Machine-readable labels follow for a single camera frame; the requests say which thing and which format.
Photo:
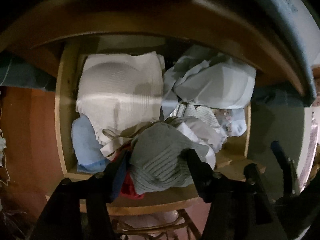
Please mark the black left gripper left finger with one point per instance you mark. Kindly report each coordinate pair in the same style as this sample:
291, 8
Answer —
78, 209

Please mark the grey knitted garment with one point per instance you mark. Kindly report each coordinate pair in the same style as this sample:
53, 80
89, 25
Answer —
156, 162

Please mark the dark wooden cabinet top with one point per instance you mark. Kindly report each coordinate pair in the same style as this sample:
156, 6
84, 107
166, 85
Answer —
202, 21

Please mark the pale blue padded bra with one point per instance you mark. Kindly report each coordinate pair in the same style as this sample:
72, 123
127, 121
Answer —
204, 77

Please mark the white ribbed knit underwear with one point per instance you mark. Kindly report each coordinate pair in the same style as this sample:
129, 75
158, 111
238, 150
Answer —
120, 94

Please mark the light blue folded cloth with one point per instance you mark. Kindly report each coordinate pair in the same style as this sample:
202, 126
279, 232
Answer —
86, 147

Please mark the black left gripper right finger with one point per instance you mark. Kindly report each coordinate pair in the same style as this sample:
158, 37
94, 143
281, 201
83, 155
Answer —
238, 209

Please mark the white honeycomb pattern cloth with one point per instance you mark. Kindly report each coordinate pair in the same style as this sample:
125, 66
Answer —
204, 113

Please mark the red fabric garment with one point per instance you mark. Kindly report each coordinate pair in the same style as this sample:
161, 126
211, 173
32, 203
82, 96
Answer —
123, 184

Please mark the floral light blue underwear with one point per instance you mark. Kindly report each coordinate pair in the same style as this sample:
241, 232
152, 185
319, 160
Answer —
232, 121

